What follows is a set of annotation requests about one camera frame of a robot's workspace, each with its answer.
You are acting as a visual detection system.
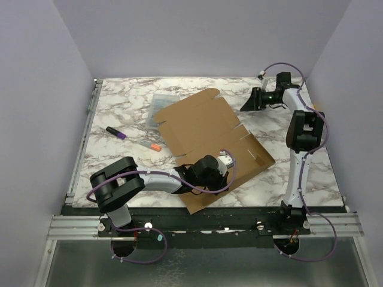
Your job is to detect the orange capped marker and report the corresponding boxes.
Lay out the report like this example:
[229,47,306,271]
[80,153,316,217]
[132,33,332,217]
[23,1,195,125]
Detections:
[137,139,162,152]

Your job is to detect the aluminium side rail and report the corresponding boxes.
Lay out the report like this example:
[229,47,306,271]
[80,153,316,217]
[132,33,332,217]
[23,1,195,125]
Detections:
[64,79,104,205]

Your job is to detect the clear plastic screw organizer box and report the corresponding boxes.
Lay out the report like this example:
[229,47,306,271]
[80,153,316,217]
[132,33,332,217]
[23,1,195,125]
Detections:
[145,93,180,130]

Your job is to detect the brown cardboard box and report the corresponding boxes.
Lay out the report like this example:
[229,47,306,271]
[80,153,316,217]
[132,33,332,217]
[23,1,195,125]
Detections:
[152,87,276,215]

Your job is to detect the black metal base rail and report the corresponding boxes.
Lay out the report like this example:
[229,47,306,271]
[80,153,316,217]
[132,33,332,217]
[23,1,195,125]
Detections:
[61,206,310,252]

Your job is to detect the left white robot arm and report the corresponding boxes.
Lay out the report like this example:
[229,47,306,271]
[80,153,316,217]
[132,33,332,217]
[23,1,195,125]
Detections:
[87,151,236,236]

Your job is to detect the purple black highlighter marker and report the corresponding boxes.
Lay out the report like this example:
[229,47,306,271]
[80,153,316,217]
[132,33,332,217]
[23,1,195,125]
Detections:
[106,126,126,140]

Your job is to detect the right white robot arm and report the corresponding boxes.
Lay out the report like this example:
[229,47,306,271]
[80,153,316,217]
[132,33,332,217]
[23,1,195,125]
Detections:
[240,71,324,234]

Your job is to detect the aluminium front extrusion rail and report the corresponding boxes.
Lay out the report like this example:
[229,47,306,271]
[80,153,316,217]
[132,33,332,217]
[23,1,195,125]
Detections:
[48,208,364,240]

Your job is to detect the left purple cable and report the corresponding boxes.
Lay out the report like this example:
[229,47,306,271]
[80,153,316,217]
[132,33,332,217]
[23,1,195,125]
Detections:
[86,148,239,265]

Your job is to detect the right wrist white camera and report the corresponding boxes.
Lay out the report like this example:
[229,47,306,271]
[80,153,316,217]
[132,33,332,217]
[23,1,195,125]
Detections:
[257,70,269,91]

